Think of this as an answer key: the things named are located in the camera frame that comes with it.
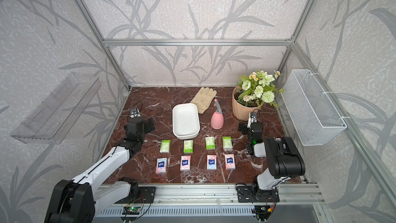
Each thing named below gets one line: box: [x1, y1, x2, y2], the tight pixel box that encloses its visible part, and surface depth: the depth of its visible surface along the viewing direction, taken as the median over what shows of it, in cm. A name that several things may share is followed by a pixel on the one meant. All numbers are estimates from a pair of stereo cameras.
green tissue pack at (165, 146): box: [159, 139, 171, 154], surface depth 89 cm
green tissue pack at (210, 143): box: [205, 136, 216, 151], surface depth 90 cm
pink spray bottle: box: [210, 98, 225, 130], surface depth 95 cm
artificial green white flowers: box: [236, 70, 285, 109], surface depth 81 cm
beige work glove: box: [190, 87, 218, 115], surface depth 118 cm
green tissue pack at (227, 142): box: [222, 136, 233, 150], surface depth 91 cm
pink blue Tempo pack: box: [155, 157, 168, 174], surface depth 82 cm
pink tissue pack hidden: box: [206, 154, 218, 171], surface depth 83 cm
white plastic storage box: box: [172, 102, 201, 140], surface depth 103 cm
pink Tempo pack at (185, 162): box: [179, 155, 192, 171], surface depth 83 cm
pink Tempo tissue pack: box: [224, 153, 236, 170], surface depth 83 cm
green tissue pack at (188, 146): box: [183, 139, 194, 154], surface depth 89 cm
